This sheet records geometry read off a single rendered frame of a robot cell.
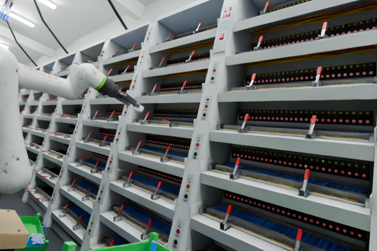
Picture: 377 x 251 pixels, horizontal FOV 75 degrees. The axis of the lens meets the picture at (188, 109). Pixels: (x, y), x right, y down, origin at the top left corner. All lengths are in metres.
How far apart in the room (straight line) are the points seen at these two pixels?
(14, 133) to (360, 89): 1.16
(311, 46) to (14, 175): 1.17
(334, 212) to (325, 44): 0.57
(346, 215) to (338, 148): 0.19
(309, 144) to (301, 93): 0.19
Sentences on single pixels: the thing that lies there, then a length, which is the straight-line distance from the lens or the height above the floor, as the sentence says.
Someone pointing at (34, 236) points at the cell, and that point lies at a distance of 1.92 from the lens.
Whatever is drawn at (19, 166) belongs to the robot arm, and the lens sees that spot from 1.08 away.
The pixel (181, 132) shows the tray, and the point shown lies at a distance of 1.25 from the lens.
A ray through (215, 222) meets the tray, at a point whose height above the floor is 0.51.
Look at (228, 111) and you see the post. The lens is 1.23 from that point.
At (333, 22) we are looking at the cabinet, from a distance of 1.33.
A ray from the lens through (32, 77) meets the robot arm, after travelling 1.27.
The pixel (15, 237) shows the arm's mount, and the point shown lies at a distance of 1.16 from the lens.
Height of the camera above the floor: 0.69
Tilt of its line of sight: 13 degrees up
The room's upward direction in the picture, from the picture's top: 14 degrees clockwise
